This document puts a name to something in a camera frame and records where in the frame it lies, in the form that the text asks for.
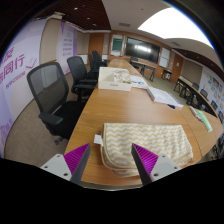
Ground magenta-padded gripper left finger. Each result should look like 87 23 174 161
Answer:
39 142 92 185

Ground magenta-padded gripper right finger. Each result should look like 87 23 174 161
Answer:
130 142 183 187

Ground cream zigzag patterned towel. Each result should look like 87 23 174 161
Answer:
93 122 195 179

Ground green booklet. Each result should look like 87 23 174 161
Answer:
194 109 214 133

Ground white marker box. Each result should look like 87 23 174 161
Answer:
188 105 201 118

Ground thick white book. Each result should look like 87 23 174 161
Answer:
146 85 185 110

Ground black mesh office chair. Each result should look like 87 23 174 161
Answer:
26 61 87 146
66 55 99 101

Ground long curved wooden side table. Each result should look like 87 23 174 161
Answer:
173 75 219 118

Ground group of dark side chairs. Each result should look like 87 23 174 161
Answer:
186 81 224 125

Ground white printed paper sheets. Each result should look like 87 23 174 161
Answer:
129 74 150 91

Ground small dark side desk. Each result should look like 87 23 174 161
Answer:
161 68 174 81

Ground open white cardboard box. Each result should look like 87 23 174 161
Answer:
97 66 133 92

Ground wooden desk with black legs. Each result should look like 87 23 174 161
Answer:
129 59 157 83

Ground plain white whiteboard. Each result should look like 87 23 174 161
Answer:
158 47 171 70

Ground row of black office chairs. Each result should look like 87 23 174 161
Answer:
87 49 110 73

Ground green-topped whiteboard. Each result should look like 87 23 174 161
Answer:
110 33 125 57

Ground large bright ceiling light panel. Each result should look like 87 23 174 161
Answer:
137 7 215 50

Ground large black wall screen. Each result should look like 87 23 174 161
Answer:
124 36 161 65

